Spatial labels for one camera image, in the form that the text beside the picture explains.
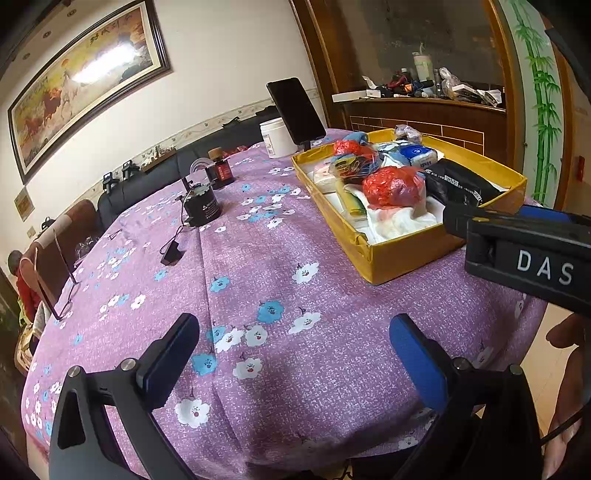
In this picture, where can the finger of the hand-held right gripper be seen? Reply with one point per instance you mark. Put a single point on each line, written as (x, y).
(455, 221)
(545, 214)

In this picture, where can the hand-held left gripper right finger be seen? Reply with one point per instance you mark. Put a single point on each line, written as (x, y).
(418, 364)

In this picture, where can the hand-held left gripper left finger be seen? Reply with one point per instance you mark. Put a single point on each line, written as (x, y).
(173, 364)

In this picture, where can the black foil bag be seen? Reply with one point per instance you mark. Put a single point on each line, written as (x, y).
(461, 182)

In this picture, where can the white cotton cloth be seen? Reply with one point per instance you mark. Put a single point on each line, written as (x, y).
(397, 224)

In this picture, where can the yellow cardboard box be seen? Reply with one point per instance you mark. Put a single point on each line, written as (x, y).
(406, 258)

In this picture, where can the red plastic bag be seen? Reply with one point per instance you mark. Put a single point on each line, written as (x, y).
(348, 147)
(392, 187)

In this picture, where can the blue tissue pack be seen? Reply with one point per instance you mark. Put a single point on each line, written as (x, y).
(420, 154)

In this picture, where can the person's right hand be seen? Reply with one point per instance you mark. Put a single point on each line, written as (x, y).
(577, 383)

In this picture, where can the clear plastic bag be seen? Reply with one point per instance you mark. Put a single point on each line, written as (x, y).
(407, 134)

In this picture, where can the wooden brick-pattern counter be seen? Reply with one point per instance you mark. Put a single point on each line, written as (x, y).
(438, 120)

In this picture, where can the black power adapter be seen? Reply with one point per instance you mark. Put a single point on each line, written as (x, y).
(171, 254)

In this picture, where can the purple floral tablecloth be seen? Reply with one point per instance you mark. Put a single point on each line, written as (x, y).
(300, 392)

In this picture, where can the bamboo print glass panel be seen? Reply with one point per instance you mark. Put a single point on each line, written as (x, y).
(540, 92)

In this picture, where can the clutter of small tools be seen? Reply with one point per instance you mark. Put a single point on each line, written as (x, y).
(461, 90)

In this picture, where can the pink tissue pack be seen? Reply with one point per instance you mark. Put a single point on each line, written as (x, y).
(325, 177)

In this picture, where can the black metal canister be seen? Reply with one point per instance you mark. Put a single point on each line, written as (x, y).
(203, 210)

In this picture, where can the white lidded cup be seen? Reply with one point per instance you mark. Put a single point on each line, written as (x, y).
(424, 67)

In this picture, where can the white flat box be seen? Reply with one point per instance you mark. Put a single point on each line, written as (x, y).
(355, 95)

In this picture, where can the brown upholstered chair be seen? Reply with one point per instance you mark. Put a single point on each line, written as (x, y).
(74, 230)

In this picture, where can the black phone stand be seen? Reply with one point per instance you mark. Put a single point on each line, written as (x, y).
(304, 144)

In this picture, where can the black leather sofa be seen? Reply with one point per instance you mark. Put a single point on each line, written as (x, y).
(152, 184)

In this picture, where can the black hand-held device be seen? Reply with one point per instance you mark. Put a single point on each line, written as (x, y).
(129, 169)
(109, 182)

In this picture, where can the black smartphone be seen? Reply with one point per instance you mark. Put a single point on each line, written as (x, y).
(295, 110)

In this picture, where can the white plastic jar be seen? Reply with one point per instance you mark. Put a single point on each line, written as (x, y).
(277, 141)

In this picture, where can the clear tape roll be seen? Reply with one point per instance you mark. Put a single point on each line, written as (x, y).
(198, 164)

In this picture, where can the wooden ornament tray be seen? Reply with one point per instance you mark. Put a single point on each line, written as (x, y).
(159, 161)

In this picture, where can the red carrier bag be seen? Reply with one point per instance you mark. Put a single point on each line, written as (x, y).
(238, 150)

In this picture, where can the framed horse painting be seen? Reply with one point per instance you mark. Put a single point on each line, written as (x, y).
(87, 87)

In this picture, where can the thin metal frame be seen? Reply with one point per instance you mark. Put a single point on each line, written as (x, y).
(69, 302)

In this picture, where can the small wall calendar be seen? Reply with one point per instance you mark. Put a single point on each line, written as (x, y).
(24, 205)

